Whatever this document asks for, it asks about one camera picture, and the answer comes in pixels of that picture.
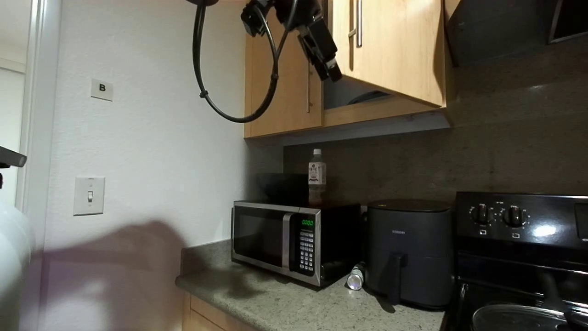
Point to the wooden block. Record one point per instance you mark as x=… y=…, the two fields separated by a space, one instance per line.
x=398 y=48

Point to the black container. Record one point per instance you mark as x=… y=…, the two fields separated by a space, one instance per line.
x=278 y=189

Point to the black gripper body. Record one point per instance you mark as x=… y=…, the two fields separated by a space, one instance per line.
x=296 y=11

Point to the black frying pan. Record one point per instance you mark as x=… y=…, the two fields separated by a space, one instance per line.
x=552 y=287

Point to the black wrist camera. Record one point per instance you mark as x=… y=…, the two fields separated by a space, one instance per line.
x=254 y=16

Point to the clear bottle with brown liquid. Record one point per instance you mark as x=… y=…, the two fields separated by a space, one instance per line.
x=317 y=176

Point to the white thermostat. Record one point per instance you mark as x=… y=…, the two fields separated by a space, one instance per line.
x=102 y=88

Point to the small clear plastic bottle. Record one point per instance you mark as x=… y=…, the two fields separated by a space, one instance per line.
x=355 y=279

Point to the black bracket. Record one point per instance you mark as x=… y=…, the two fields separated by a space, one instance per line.
x=12 y=158

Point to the black stove knob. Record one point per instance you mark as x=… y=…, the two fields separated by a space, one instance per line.
x=513 y=215
x=482 y=213

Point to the dark grey air fryer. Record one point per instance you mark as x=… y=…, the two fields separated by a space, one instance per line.
x=410 y=257

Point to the large steel pan lid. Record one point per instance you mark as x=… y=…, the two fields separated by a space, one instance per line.
x=515 y=318

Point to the white light switch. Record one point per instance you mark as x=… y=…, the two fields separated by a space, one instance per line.
x=89 y=195

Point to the wooden wall cabinet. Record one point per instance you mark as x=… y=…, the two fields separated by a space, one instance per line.
x=282 y=92

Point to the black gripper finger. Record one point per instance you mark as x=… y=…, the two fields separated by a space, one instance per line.
x=315 y=51
x=328 y=46

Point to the white door frame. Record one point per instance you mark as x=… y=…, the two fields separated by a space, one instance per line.
x=37 y=92

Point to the black steel microwave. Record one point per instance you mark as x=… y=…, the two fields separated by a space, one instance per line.
x=263 y=239

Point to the white rounded object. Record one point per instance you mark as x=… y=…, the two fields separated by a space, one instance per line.
x=12 y=263

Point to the black electric stove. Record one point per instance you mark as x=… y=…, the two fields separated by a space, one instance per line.
x=521 y=257

